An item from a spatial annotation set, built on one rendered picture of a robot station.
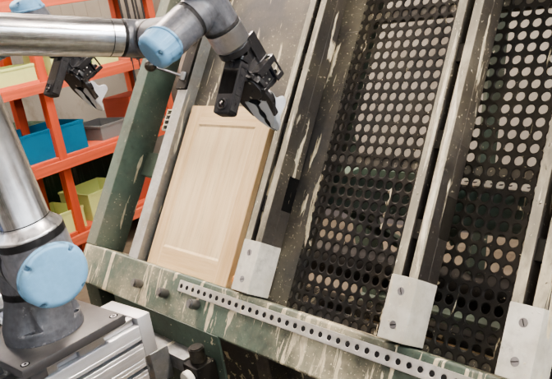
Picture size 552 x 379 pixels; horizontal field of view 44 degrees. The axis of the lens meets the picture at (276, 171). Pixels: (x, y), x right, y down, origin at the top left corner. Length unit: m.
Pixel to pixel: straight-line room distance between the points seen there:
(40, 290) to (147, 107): 1.24
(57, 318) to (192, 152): 0.83
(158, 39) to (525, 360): 0.83
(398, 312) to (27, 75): 3.68
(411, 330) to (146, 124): 1.29
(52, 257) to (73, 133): 3.71
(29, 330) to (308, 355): 0.57
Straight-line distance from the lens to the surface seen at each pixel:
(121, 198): 2.31
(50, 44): 1.33
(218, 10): 1.33
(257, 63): 1.42
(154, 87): 2.36
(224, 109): 1.36
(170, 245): 2.01
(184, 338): 1.87
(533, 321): 1.23
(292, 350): 1.55
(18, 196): 1.18
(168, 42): 1.27
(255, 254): 1.65
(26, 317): 1.38
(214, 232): 1.87
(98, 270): 2.24
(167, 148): 2.12
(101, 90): 1.98
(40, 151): 4.76
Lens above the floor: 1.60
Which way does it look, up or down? 15 degrees down
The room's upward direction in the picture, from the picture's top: 10 degrees counter-clockwise
